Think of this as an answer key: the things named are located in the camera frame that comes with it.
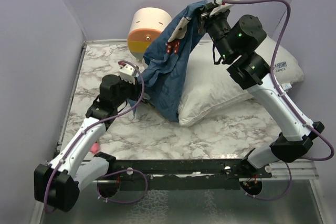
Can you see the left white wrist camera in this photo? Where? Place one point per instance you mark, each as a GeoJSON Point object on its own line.
{"type": "Point", "coordinates": [128, 72]}

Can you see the aluminium frame rail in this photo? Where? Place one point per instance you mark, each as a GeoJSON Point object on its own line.
{"type": "Point", "coordinates": [300, 169]}

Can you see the pink capped small bottle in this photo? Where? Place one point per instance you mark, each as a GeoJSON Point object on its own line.
{"type": "Point", "coordinates": [95, 148]}

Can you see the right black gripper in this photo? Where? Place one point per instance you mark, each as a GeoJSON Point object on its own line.
{"type": "Point", "coordinates": [207, 19]}

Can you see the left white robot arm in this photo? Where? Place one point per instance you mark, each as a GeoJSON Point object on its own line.
{"type": "Point", "coordinates": [59, 183]}

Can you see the blue patterned pillowcase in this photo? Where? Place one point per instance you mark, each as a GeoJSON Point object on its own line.
{"type": "Point", "coordinates": [167, 58]}

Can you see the round pastel drawer cabinet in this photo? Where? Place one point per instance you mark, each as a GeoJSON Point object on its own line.
{"type": "Point", "coordinates": [146, 26]}

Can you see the white pillow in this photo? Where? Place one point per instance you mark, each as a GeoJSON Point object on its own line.
{"type": "Point", "coordinates": [209, 87]}

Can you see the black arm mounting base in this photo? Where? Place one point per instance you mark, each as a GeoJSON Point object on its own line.
{"type": "Point", "coordinates": [175, 174]}

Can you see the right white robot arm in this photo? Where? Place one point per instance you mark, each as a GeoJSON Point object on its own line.
{"type": "Point", "coordinates": [236, 46]}

